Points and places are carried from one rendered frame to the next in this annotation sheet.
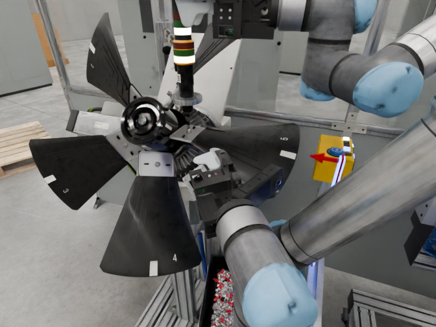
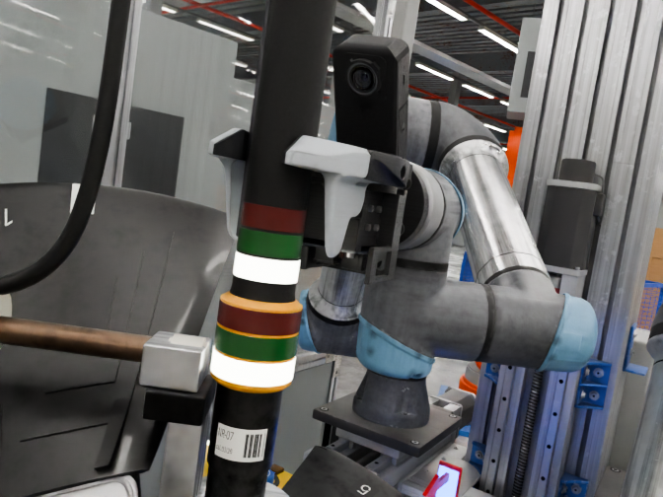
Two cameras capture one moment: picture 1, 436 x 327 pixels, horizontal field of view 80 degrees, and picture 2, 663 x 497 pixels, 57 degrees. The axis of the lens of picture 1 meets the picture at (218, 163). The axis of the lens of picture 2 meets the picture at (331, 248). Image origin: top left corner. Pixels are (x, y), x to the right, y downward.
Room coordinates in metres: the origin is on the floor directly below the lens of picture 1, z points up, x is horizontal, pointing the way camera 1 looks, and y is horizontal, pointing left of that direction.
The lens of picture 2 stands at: (0.49, 0.37, 1.45)
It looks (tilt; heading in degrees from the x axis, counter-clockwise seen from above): 5 degrees down; 281
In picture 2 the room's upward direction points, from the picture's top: 8 degrees clockwise
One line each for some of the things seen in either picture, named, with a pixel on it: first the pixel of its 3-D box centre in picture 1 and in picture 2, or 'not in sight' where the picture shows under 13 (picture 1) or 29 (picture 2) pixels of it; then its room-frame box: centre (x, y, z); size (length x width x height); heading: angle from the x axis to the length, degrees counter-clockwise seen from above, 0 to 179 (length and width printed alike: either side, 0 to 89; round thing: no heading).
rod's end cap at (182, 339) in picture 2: not in sight; (186, 354); (0.62, 0.08, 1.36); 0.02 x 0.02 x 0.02; 14
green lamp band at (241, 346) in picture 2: (183, 51); (257, 337); (0.58, 0.07, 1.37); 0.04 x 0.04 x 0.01
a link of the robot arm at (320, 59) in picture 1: (327, 71); (417, 316); (0.51, -0.21, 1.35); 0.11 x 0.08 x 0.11; 15
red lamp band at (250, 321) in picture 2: (183, 45); (259, 314); (0.58, 0.07, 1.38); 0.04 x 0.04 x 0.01
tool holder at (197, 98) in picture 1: (185, 78); (224, 437); (0.59, 0.07, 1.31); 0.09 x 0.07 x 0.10; 14
